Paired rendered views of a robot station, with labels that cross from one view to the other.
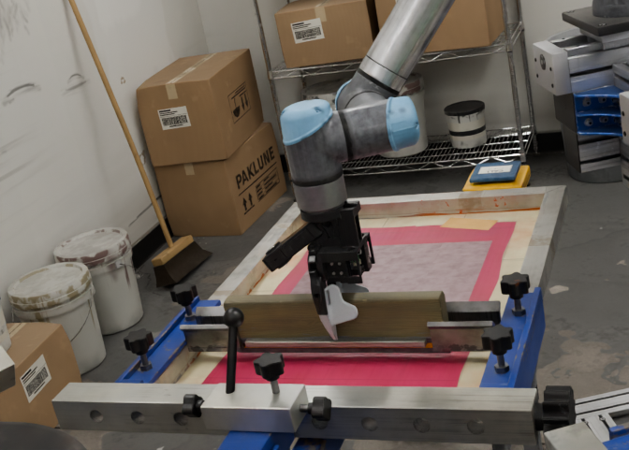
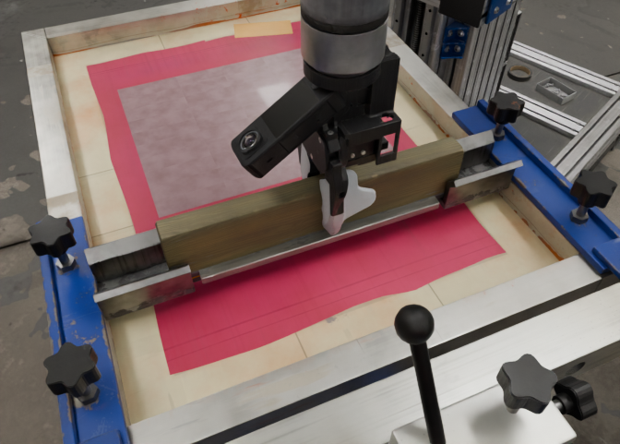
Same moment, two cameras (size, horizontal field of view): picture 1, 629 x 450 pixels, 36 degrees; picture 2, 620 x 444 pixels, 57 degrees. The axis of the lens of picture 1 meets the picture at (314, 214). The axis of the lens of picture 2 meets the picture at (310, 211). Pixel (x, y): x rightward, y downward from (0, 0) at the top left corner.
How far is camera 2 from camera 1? 1.14 m
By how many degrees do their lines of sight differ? 46
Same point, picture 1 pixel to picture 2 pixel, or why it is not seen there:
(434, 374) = (457, 235)
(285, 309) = (262, 219)
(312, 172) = (374, 6)
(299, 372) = (295, 290)
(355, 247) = (388, 112)
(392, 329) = (399, 199)
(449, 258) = (292, 76)
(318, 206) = (369, 63)
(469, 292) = not seen: hidden behind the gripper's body
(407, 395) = (603, 312)
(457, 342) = (472, 192)
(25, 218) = not seen: outside the picture
